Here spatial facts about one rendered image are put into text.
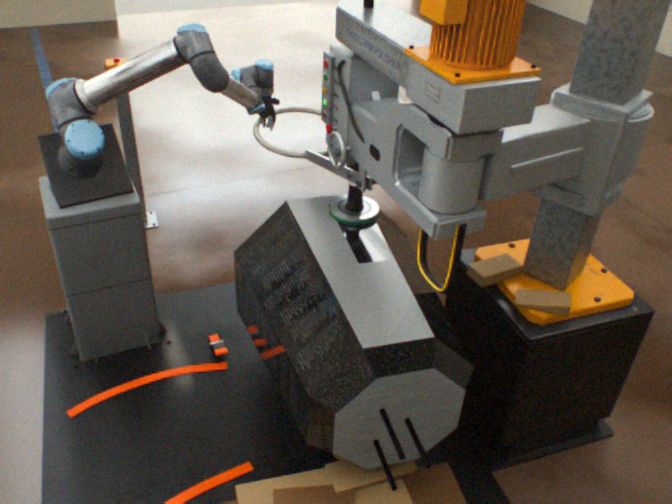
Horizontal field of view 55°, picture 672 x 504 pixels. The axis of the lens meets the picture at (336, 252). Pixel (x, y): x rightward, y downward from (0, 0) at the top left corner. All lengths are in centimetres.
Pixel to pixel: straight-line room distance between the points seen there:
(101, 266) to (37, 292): 93
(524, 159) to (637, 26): 53
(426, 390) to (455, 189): 71
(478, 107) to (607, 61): 67
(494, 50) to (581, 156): 67
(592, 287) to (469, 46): 131
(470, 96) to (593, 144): 71
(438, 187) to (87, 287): 181
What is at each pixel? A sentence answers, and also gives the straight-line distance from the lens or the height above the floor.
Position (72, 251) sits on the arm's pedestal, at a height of 66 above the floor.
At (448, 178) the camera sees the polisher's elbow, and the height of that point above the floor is 142.
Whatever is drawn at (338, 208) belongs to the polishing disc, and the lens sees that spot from 279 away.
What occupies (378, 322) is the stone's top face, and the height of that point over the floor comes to 87.
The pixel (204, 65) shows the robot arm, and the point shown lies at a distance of 266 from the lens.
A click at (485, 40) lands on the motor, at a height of 184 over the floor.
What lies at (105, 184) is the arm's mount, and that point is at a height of 90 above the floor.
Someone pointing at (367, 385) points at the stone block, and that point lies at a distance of 214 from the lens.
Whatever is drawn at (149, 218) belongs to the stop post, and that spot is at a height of 1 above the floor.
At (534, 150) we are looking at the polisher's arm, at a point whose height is 146.
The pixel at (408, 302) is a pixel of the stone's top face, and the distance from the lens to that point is 234.
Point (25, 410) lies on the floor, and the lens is 333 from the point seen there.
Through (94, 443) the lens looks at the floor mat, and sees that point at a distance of 308.
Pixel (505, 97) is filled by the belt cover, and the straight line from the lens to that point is 184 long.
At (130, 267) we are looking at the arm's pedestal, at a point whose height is 51.
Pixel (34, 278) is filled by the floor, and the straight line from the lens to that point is 412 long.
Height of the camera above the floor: 233
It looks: 35 degrees down
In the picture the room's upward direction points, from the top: 3 degrees clockwise
